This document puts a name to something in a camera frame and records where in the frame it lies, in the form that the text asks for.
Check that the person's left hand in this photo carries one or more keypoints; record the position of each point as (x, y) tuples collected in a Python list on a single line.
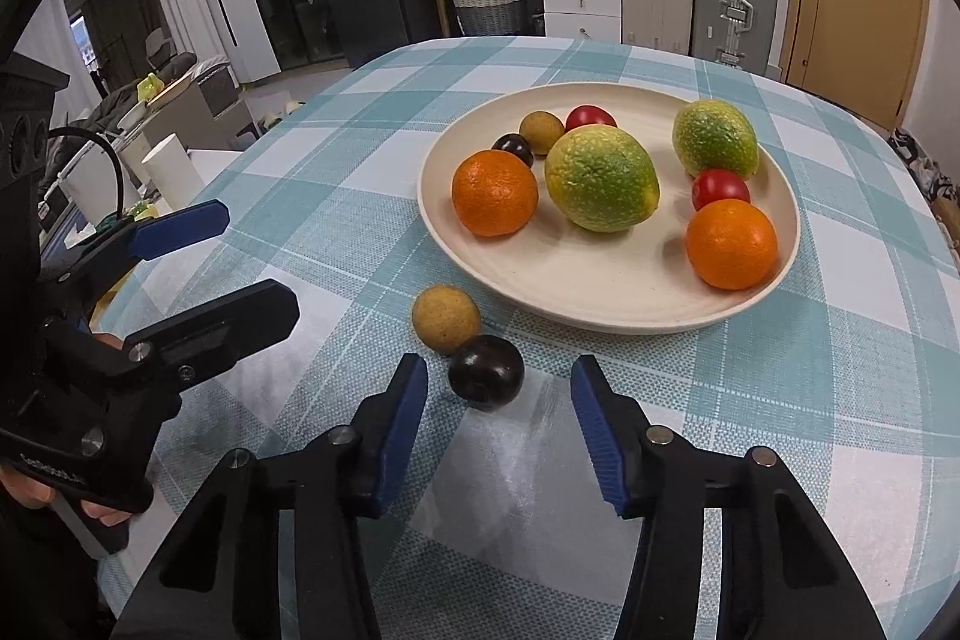
[(26, 490)]

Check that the green lemon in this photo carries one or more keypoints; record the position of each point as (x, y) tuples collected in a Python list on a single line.
[(715, 139)]

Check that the woven wicker basket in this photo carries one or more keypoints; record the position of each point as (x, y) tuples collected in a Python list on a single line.
[(487, 6)]

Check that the red tomato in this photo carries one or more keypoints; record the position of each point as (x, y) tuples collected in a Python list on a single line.
[(720, 189), (590, 117)]

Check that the patterned cloth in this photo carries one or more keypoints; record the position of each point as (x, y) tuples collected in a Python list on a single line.
[(926, 168)]

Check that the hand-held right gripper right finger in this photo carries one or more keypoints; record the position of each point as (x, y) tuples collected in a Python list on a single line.
[(600, 437)]

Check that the orange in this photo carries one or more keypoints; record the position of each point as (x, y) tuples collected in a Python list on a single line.
[(731, 244), (495, 192)]

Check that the silver suitcase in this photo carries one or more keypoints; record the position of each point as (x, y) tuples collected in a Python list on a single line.
[(735, 3)]

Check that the dark purple plum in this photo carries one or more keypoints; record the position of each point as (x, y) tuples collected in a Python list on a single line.
[(514, 149), (486, 373)]

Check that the teal checkered tablecloth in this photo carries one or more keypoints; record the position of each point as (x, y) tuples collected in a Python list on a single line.
[(862, 385)]

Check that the cream round plate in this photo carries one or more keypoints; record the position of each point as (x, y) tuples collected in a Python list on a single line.
[(600, 280)]

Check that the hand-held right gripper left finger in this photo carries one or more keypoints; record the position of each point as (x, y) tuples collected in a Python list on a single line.
[(403, 437)]

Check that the yellow-green lemon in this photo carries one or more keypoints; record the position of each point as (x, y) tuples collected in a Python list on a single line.
[(601, 178)]

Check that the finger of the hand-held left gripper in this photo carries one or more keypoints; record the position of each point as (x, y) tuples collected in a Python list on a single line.
[(240, 325), (180, 227)]

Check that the person's left forearm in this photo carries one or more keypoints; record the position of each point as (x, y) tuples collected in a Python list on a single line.
[(37, 580)]

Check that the white cylinder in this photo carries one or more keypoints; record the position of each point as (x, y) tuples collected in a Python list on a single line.
[(174, 171)]

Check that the brown longan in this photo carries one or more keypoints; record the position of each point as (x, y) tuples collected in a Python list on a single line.
[(446, 317), (541, 130)]

